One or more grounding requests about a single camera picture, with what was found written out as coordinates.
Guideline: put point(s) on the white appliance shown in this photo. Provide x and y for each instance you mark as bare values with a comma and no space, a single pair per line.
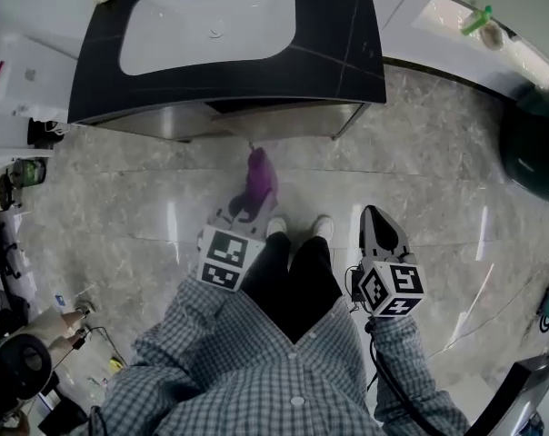
33,89

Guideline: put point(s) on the person's left forearm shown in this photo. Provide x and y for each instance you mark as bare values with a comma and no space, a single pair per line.
188,320

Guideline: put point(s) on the black stone vanity top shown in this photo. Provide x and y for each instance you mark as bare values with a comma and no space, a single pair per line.
338,39

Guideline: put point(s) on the person's right forearm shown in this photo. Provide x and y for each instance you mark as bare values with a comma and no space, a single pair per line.
402,357

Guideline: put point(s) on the white marble ledge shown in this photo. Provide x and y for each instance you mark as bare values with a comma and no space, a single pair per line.
442,43

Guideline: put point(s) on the black mesh waste bin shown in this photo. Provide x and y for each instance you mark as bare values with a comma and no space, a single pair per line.
29,171

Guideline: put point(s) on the brown wooden vanity cabinet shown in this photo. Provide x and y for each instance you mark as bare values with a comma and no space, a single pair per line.
354,116

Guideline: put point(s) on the purple cloth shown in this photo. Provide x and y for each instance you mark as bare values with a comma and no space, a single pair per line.
261,175

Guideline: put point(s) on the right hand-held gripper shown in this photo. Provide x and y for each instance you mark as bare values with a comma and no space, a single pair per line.
392,284

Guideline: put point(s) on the chrome sink drain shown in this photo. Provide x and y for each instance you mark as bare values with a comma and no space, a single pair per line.
216,31

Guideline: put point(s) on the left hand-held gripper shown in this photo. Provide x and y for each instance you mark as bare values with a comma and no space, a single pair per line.
224,257

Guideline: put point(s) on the person's black trousers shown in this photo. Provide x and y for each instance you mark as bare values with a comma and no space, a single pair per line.
297,284

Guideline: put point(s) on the dark green bin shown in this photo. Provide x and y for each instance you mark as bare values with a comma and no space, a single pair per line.
529,152

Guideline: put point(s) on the person's white shoe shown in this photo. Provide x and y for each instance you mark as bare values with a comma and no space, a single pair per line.
323,225
276,226

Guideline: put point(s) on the black stool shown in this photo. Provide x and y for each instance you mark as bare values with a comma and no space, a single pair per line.
5,192

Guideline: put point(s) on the person's right white shoe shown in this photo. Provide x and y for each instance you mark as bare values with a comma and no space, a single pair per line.
323,225

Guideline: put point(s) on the white sink basin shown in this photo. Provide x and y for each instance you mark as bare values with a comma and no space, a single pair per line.
202,12

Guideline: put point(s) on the silver and black panel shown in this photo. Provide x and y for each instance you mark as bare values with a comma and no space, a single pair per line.
529,389

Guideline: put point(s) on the person's left white shoe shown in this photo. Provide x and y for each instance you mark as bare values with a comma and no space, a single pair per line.
276,226

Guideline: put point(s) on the round brown scrubber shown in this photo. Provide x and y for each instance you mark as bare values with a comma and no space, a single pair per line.
492,36

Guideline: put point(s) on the green plastic bottle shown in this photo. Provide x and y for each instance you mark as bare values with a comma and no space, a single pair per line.
476,21

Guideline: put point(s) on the person's plaid shirt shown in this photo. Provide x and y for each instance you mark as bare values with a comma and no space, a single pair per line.
256,389

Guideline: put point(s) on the black bag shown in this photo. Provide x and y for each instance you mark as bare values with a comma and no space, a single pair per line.
45,132

